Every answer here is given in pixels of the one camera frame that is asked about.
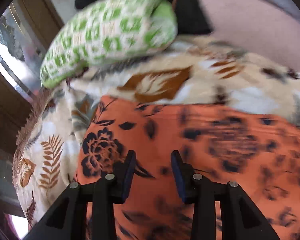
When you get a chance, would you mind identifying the orange black floral garment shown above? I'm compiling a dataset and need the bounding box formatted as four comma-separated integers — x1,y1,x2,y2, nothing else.
75,96,300,239

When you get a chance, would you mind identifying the beige leaf print blanket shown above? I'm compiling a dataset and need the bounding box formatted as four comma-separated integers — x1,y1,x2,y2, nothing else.
13,36,300,225

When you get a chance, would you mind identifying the wooden glass cabinet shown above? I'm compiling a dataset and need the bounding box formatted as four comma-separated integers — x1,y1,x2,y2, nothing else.
0,0,63,222

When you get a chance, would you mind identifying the pink quilted mattress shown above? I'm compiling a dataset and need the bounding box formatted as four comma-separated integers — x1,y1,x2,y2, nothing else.
200,0,300,71

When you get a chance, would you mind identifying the green white patterned pillow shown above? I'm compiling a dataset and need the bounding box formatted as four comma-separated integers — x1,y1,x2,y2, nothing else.
40,0,178,89

